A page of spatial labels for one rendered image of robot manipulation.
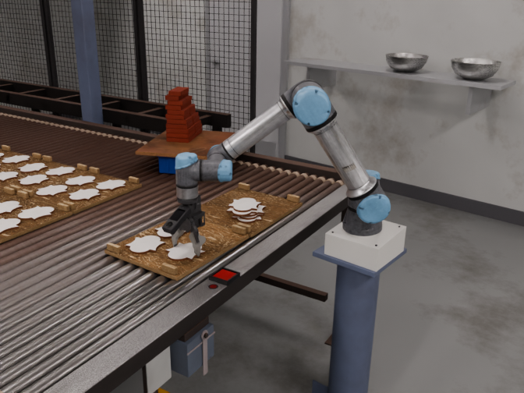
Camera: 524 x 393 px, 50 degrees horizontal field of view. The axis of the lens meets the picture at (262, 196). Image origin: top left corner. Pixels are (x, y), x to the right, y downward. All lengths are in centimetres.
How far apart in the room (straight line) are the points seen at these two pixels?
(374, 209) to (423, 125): 330
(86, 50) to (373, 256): 249
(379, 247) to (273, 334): 133
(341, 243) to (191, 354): 71
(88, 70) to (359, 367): 255
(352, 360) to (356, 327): 16
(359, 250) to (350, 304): 27
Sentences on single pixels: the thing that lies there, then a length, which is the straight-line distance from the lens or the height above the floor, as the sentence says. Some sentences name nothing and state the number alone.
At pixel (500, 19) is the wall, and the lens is 489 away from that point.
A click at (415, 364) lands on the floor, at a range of 313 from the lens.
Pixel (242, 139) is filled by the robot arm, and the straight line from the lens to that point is 197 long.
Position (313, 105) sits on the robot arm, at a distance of 178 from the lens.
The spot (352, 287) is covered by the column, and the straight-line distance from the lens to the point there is 221.
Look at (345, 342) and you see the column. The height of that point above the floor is 49.
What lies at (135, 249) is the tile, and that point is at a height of 95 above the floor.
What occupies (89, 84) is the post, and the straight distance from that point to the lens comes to 390.
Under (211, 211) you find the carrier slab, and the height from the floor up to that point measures 94.
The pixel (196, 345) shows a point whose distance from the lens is 177.
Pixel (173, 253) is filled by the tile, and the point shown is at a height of 95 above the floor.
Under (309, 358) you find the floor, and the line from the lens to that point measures 307.
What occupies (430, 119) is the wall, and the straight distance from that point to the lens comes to 515.
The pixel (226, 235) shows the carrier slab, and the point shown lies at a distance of 214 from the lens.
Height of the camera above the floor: 184
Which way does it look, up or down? 21 degrees down
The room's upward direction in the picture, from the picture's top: 1 degrees clockwise
